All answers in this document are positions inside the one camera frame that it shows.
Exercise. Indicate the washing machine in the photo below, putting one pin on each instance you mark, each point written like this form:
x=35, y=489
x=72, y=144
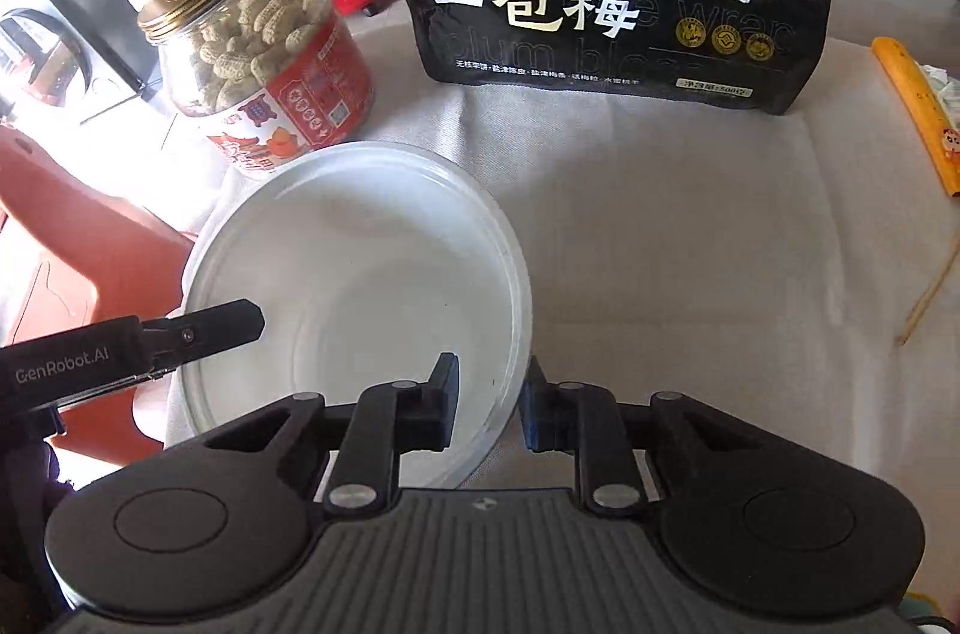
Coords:
x=83, y=56

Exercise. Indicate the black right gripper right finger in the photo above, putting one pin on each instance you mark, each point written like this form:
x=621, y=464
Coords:
x=549, y=412

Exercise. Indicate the white plastic bowl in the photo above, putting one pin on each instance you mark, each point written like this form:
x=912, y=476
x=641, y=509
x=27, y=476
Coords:
x=368, y=261

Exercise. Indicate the peanut jar with gold lid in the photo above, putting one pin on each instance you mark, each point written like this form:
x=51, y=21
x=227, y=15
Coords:
x=266, y=81

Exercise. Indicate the orange chair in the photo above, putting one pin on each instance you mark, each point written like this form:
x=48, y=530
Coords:
x=91, y=256

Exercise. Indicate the white fringed table cloth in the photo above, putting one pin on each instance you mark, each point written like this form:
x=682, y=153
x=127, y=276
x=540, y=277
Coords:
x=761, y=264

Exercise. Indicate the wooden stick with red tip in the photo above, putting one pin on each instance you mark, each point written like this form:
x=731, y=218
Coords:
x=925, y=300

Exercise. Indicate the orange cartoon chopstick sleeve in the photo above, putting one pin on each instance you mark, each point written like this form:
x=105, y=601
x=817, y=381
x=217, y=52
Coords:
x=939, y=136

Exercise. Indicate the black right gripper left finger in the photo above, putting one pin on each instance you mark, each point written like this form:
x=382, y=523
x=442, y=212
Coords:
x=401, y=416

